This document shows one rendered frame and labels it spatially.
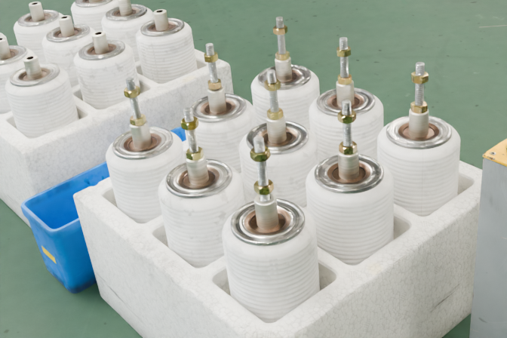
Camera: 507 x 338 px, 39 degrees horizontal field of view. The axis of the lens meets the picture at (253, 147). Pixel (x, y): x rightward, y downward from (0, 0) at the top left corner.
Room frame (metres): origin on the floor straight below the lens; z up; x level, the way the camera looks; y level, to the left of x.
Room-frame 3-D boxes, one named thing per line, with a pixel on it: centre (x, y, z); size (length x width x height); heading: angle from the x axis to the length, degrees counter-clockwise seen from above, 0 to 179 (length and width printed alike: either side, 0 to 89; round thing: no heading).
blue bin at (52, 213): (0.92, 0.20, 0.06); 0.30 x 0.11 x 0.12; 127
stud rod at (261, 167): (0.59, -0.01, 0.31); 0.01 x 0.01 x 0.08
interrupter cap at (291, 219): (0.59, -0.01, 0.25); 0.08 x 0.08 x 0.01
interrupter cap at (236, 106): (0.84, 0.04, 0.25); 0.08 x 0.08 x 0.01
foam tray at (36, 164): (1.19, 0.30, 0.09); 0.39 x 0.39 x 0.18; 37
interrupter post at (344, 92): (0.82, -0.12, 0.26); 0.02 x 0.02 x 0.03
